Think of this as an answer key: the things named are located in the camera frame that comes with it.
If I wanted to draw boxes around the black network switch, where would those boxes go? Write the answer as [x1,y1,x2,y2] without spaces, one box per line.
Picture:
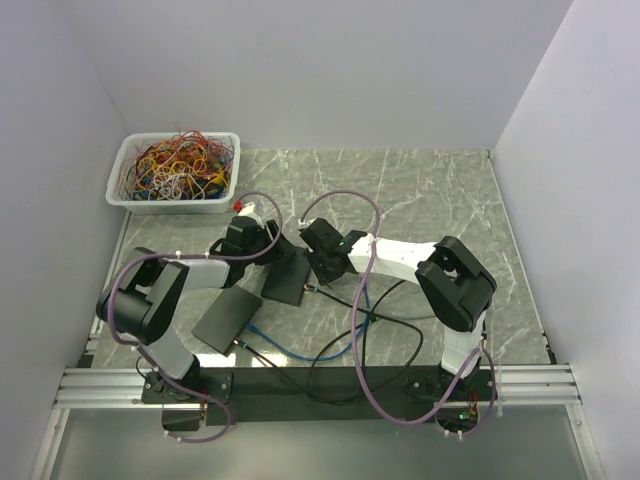
[261,247,311,307]
[191,286,263,356]

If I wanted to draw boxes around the black ethernet cable short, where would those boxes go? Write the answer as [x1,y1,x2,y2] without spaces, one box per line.
[303,279,406,401]

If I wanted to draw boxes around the blue ethernet cable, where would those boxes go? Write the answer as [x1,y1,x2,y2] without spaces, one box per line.
[243,287,374,362]

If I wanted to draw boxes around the black ethernet cable long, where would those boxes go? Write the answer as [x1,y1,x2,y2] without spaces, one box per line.
[234,319,426,404]

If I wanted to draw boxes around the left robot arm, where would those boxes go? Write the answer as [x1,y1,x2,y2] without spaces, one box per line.
[96,216,298,402]

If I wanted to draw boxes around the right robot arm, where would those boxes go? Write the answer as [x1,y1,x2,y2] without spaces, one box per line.
[300,219,497,401]

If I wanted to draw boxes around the white plastic basket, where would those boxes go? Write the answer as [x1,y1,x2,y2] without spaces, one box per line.
[105,130,241,215]

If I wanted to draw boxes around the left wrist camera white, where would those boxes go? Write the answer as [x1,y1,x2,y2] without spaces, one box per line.
[233,201,264,227]

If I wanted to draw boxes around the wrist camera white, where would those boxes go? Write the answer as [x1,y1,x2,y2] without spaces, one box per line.
[298,219,313,232]
[233,201,264,227]

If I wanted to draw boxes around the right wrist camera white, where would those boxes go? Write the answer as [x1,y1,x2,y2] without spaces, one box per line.
[298,219,313,232]

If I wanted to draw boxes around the tangled colourful wires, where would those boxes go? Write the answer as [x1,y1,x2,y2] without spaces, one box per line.
[124,121,236,202]

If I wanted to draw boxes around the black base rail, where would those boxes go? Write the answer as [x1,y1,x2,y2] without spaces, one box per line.
[199,364,501,427]

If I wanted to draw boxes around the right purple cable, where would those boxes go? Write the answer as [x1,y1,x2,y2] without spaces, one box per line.
[302,190,496,427]

